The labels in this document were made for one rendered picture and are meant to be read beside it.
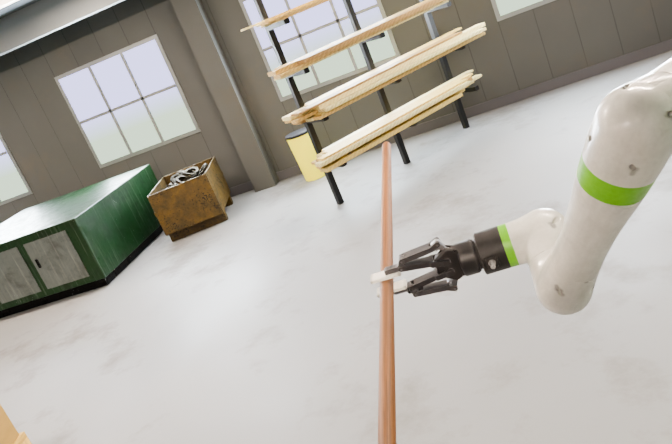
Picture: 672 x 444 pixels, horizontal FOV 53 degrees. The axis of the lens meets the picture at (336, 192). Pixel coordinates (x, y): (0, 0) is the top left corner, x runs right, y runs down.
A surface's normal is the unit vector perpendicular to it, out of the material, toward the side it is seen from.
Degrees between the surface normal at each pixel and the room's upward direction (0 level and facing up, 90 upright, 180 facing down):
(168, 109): 90
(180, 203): 90
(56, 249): 90
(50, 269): 90
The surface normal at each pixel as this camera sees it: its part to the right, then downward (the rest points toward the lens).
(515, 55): -0.17, 0.35
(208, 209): 0.06, 0.26
